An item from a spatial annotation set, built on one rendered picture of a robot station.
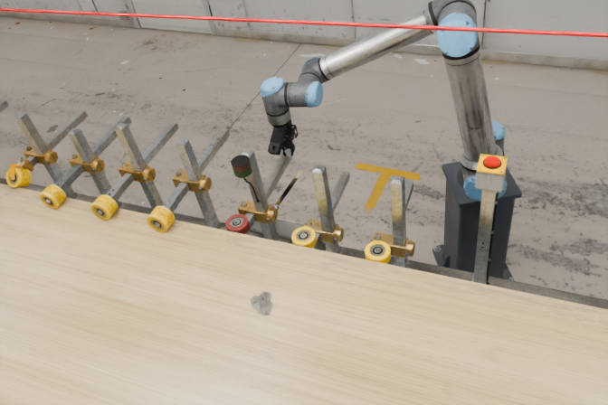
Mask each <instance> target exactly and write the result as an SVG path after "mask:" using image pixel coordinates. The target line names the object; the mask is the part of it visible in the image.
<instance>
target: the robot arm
mask: <svg viewBox="0 0 608 405"><path fill-rule="evenodd" d="M395 24H405V25H428V26H450V27H471V28H477V13H476V9H475V6H474V5H473V3H472V2H471V1H470V0H433V1H431V2H429V3H428V4H427V6H426V8H425V9H424V10H422V11H421V12H419V13H417V14H414V15H411V16H409V17H407V18H405V19H403V20H402V21H400V22H398V23H395ZM434 33H436V34H437V42H438V44H439V47H440V49H441V50H442V56H443V58H444V60H445V65H446V70H447V74H448V78H449V83H450V87H451V94H452V99H453V104H454V107H455V112H456V117H457V120H458V125H459V130H460V134H461V142H462V146H463V151H462V153H461V156H460V160H461V166H460V168H459V170H458V173H457V181H458V183H459V185H460V186H461V187H462V188H463V189H464V191H465V193H466V194H467V195H468V196H469V197H470V198H471V199H472V200H475V201H480V202H481V194H482V190H480V189H476V188H475V184H476V173H477V167H478V163H479V160H480V154H484V155H498V156H504V138H505V128H504V127H503V126H502V125H501V124H500V123H499V122H497V121H492V120H491V116H490V111H489V101H488V95H487V90H486V84H485V79H484V73H483V68H482V62H481V57H480V40H479V35H478V32H464V31H444V30H423V29H402V28H384V29H382V30H380V31H378V32H376V33H373V34H371V35H368V36H367V37H365V38H363V39H361V40H359V41H357V42H353V43H351V44H349V45H348V46H346V47H344V48H341V49H339V50H337V51H335V52H332V53H330V54H328V55H326V56H323V57H320V58H318V57H313V58H310V59H308V60H307V61H306V62H305V63H304V65H303V67H302V70H301V73H300V75H299V79H298V81H297V82H284V80H283V79H282V78H280V77H271V78H268V79H267V80H265V81H264V82H263V83H262V84H261V86H260V90H261V97H262V101H263V104H264V107H265V111H266V115H267V118H268V121H269V123H270V124H271V125H272V126H273V127H274V128H273V131H272V135H271V141H270V144H269V148H268V152H269V153H270V154H271V155H280V157H282V156H283V155H284V156H286V154H287V156H288V157H289V159H290V162H291V160H292V157H293V154H294V151H295V145H294V144H293V142H292V141H293V139H294V135H295V138H297V136H298V131H297V127H296V125H292V124H291V114H290V108H304V107H309V108H313V107H318V106H319V105H320V104H321V102H322V99H323V87H322V83H324V82H326V81H328V80H332V79H333V78H335V77H336V76H338V75H340V74H343V73H345V72H347V71H351V70H353V69H354V68H357V67H359V66H361V65H364V64H366V63H368V62H370V61H373V60H375V59H377V58H380V57H382V56H384V55H386V54H388V53H390V52H394V51H396V50H398V49H401V48H403V47H404V46H406V45H409V44H411V43H413V42H417V41H419V40H421V39H423V38H425V37H427V36H430V35H432V34H434ZM295 129H296V132H297V134H295Z"/></svg>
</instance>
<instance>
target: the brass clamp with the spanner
mask: <svg viewBox="0 0 608 405"><path fill-rule="evenodd" d="M243 201H244V202H246V203H247V206H245V207H242V205H240V207H239V208H238V211H239V214H243V215H245V214H246V213H247V212H248V213H252V214H254V216H255V221H258V222H263V223H268V224H269V223H270V221H272V222H275V221H276V220H277V217H278V210H277V209H276V208H272V206H271V205H270V204H269V207H268V209H267V210H266V212H257V211H256V209H255V205H254V202H251V201H245V200H243Z"/></svg>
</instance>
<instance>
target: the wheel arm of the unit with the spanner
mask: <svg viewBox="0 0 608 405"><path fill-rule="evenodd" d="M289 163H290V159H289V157H288V156H284V155H283V156H282V157H281V158H280V160H279V162H278V163H277V164H276V166H275V168H274V169H273V171H272V172H271V175H270V176H269V178H268V179H267V181H266V183H265V184H264V186H263V187H264V191H265V193H266V197H267V200H268V199H269V197H270V195H271V193H272V191H273V190H274V188H275V186H276V184H277V183H278V181H279V180H280V178H281V176H282V175H283V173H284V171H285V170H286V168H287V166H288V165H289ZM245 216H246V217H247V218H248V221H249V223H250V228H251V227H252V225H253V223H254V222H255V216H254V214H252V213H248V212H247V213H246V214H245Z"/></svg>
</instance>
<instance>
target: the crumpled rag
mask: <svg viewBox="0 0 608 405"><path fill-rule="evenodd" d="M271 297H272V295H271V293H270V292H266V291H263V292H261V294H260V295H259V296H258V297H257V296H252V299H251V302H250V304H251V306H252V309H256V310H257V313H258V314H261V315H263V316H265V315H266V314H268V315H269V314H270V313H271V309H272V307H273V303H272V302H271Z"/></svg>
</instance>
